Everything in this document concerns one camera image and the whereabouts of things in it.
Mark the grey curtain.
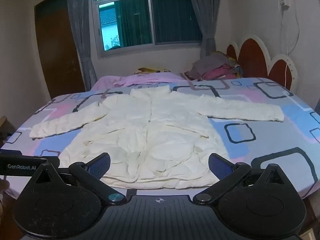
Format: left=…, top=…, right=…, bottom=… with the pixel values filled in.
left=186, top=0, right=218, bottom=56
left=65, top=0, right=98, bottom=92

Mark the yellow printed pillow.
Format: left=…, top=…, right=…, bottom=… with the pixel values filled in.
left=133, top=67, right=172, bottom=75

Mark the brown and white headboard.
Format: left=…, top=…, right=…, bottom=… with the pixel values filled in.
left=226, top=33, right=299, bottom=93

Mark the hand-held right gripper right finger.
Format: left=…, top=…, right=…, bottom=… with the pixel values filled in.
left=192, top=152, right=284, bottom=204

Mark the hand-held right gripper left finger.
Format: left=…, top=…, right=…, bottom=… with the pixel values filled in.
left=34, top=152, right=128, bottom=204

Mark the stack of folded clothes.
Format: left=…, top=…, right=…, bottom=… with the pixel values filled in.
left=184, top=51, right=244, bottom=82

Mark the pink blanket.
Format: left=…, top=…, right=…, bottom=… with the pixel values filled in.
left=91, top=71, right=193, bottom=91

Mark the brown wooden door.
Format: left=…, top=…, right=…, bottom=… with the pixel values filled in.
left=34, top=0, right=86, bottom=99

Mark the white padded jacket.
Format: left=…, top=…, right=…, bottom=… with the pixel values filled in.
left=29, top=85, right=285, bottom=190

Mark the white charging cable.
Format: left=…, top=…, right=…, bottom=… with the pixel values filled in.
left=279, top=0, right=301, bottom=88

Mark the window with white frame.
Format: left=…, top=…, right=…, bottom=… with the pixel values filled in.
left=91, top=0, right=204, bottom=58

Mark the bed with patterned sheet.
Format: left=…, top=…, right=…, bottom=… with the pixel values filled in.
left=0, top=76, right=320, bottom=201

